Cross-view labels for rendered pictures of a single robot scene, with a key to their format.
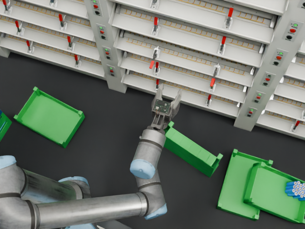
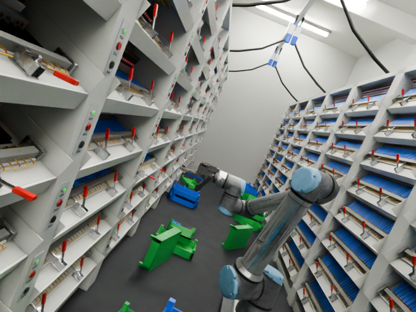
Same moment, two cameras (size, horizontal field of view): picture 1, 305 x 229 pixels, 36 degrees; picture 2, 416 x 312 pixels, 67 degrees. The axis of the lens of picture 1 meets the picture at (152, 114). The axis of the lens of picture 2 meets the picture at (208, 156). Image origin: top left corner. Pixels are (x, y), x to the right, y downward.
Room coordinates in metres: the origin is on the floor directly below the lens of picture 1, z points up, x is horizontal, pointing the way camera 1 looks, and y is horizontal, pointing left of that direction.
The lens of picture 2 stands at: (1.25, 1.58, 0.96)
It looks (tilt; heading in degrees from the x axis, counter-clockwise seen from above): 7 degrees down; 249
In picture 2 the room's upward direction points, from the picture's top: 23 degrees clockwise
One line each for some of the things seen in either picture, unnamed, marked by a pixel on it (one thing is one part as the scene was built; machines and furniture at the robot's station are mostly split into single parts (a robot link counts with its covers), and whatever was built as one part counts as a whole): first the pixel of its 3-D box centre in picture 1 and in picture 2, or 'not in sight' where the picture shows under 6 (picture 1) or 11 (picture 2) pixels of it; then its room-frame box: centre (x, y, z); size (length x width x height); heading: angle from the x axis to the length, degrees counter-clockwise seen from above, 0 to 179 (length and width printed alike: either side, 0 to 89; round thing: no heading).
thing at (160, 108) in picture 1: (159, 117); (207, 172); (0.58, -0.03, 0.67); 0.12 x 0.08 x 0.09; 158
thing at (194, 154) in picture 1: (190, 149); (161, 246); (0.61, -0.18, 0.10); 0.30 x 0.08 x 0.20; 51
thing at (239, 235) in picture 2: not in sight; (238, 236); (-0.21, -0.72, 0.10); 0.30 x 0.08 x 0.20; 32
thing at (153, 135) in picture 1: (152, 137); (220, 179); (0.51, 0.01, 0.67); 0.10 x 0.05 x 0.09; 68
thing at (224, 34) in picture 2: not in sight; (181, 117); (0.56, -1.15, 0.86); 0.20 x 0.09 x 1.73; 158
